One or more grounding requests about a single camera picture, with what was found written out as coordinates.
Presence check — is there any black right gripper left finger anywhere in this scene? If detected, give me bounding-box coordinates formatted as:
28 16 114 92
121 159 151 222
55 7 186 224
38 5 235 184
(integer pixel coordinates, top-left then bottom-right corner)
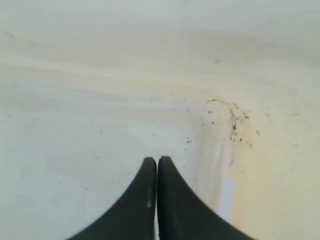
70 157 157 240

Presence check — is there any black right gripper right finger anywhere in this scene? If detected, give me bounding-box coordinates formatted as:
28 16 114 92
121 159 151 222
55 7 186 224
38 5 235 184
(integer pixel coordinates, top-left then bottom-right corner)
157 156 252 240

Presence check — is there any large cream plastic bin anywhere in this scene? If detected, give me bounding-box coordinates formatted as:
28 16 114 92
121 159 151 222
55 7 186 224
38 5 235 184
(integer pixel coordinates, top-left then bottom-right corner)
0 0 320 240

